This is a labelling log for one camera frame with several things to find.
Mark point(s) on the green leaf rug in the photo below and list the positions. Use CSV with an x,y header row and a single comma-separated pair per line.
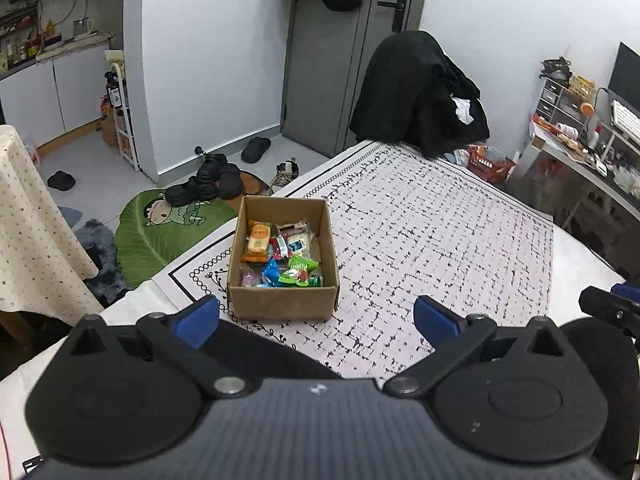
x,y
150,240

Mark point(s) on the white cloth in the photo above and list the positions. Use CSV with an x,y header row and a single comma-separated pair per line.
x,y
462,109

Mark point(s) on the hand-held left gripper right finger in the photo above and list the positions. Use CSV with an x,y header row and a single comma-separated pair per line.
x,y
435,321

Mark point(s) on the wicker basket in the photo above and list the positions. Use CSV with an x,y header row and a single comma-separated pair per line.
x,y
582,86

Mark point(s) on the person's dark pants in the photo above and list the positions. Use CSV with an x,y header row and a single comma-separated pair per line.
x,y
620,385

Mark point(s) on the light green snack packet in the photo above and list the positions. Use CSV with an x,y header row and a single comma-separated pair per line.
x,y
302,281

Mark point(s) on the blue green snack packet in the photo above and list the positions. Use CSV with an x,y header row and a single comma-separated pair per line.
x,y
270,272

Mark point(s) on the black slipper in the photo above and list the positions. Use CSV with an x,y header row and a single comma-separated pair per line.
x,y
256,149
61,180

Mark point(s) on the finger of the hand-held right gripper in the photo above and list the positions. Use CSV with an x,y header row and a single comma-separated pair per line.
x,y
629,291
607,306

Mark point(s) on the white keyboard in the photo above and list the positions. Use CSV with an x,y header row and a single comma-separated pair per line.
x,y
627,120

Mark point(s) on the red plastic basket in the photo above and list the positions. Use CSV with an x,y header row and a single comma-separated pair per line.
x,y
487,166

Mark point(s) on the black spray bottle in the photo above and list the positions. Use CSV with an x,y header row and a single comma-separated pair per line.
x,y
114,92

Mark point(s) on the grey drawer organizer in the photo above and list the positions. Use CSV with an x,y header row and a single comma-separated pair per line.
x,y
555,102

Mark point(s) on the red snack packet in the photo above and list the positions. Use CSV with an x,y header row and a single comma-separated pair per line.
x,y
278,249

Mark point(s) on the black coat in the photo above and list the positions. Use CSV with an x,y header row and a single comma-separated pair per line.
x,y
410,95

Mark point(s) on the black monitor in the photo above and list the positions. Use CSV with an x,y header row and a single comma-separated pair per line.
x,y
627,75

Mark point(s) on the white shelf rack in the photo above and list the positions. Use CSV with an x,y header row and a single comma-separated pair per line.
x,y
125,130

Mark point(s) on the dotted tablecloth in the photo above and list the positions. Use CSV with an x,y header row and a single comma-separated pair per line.
x,y
35,240

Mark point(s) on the orange ball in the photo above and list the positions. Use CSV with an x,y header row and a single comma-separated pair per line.
x,y
587,109

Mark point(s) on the white bottle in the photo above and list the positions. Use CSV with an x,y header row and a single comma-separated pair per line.
x,y
595,139

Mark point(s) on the glass jug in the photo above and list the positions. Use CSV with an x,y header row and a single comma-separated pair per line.
x,y
83,26

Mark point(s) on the grey fluffy rug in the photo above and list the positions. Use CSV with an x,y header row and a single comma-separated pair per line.
x,y
100,260

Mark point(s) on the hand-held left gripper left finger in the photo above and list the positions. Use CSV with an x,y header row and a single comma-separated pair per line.
x,y
197,320

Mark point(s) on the brown cardboard box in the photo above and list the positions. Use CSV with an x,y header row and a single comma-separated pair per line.
x,y
280,302

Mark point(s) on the white desk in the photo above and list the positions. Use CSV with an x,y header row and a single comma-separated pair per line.
x,y
560,152

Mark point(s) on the orange cracker packet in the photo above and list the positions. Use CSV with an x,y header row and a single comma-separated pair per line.
x,y
257,240

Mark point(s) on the white kitchen cabinet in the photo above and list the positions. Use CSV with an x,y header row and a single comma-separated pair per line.
x,y
50,95

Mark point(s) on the white mattress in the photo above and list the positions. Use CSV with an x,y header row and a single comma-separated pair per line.
x,y
575,260

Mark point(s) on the black chunky shoe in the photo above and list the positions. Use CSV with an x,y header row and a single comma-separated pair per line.
x,y
212,166
230,182
190,194

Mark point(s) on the grey sneaker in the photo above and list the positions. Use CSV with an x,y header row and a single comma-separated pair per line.
x,y
284,177

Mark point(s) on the grey door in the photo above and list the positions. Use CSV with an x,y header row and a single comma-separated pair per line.
x,y
330,70

